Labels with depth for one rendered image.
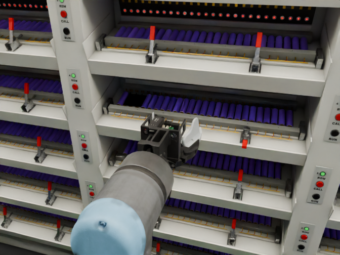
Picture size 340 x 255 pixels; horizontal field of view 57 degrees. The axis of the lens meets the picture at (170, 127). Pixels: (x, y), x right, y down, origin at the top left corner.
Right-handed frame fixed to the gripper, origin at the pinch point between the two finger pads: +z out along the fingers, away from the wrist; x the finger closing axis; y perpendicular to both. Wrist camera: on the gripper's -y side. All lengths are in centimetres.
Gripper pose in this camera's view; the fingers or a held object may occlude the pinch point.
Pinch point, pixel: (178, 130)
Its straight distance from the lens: 69.4
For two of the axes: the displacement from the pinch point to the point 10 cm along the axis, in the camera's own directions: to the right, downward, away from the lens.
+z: 2.7, -4.4, 8.6
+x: -9.6, -1.3, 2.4
